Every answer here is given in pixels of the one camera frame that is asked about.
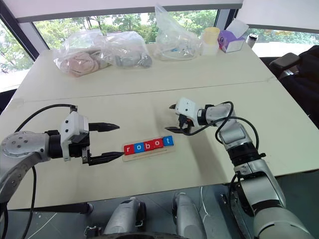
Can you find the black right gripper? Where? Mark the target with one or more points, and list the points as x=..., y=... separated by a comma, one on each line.
x=186, y=124

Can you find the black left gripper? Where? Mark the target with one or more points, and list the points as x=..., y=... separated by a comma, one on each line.
x=79, y=149

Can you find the blue letter t block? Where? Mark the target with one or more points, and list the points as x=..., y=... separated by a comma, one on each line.
x=168, y=141

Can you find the red letter o block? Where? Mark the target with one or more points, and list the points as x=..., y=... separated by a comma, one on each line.
x=158, y=144

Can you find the red letter b block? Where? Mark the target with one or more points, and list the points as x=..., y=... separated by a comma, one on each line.
x=149, y=146

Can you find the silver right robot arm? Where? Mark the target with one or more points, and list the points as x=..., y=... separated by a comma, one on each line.
x=264, y=189

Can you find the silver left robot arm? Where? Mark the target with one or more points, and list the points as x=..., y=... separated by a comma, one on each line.
x=20, y=144

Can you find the red letter r block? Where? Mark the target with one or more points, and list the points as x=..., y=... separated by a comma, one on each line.
x=129, y=150

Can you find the blue letter o block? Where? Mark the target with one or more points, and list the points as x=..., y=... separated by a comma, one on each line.
x=139, y=148

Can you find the wooden letter tray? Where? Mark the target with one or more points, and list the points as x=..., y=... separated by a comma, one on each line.
x=149, y=156

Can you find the silver left robot leg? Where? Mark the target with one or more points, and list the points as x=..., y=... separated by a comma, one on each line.
x=124, y=216

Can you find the silver robot leg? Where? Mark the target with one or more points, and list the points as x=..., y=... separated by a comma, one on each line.
x=187, y=214
x=124, y=216

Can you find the silver right robot leg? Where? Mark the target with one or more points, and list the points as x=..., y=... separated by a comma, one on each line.
x=187, y=214

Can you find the plastic bag with grey items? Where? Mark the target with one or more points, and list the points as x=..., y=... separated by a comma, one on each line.
x=132, y=56

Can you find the tall clear plastic bag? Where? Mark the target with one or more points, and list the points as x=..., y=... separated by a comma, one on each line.
x=174, y=42

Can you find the cream plastic cup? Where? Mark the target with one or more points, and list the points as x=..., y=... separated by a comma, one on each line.
x=210, y=42

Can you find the plastic bag with pink cloth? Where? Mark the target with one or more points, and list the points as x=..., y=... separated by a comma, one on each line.
x=79, y=61

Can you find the purple and white tissue box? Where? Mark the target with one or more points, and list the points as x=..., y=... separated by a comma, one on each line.
x=230, y=41

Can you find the black table leg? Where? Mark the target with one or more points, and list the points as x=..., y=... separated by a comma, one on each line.
x=233, y=211

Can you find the silver drink can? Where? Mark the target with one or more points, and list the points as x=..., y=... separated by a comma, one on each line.
x=252, y=40

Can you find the white roller blind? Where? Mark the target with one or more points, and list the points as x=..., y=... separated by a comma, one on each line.
x=286, y=15
x=99, y=7

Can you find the black office chair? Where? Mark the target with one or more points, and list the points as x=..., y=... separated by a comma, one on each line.
x=304, y=79

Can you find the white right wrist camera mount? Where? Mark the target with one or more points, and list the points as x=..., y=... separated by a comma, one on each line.
x=187, y=107

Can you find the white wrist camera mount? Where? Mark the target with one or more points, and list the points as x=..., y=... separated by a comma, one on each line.
x=72, y=124
x=187, y=107

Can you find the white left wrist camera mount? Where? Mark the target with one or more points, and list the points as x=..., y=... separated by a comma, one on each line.
x=72, y=124

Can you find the black table frame bar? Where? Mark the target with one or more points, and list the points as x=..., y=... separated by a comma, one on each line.
x=49, y=208

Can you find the dark window frame post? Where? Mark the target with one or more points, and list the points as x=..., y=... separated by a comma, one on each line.
x=22, y=27

